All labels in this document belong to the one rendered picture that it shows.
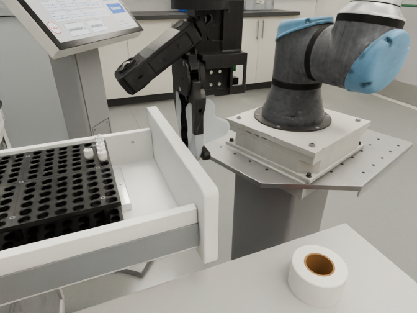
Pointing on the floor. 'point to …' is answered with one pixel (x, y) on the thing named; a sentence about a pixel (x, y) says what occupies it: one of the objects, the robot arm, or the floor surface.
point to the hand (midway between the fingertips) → (188, 148)
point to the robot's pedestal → (272, 213)
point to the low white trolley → (278, 283)
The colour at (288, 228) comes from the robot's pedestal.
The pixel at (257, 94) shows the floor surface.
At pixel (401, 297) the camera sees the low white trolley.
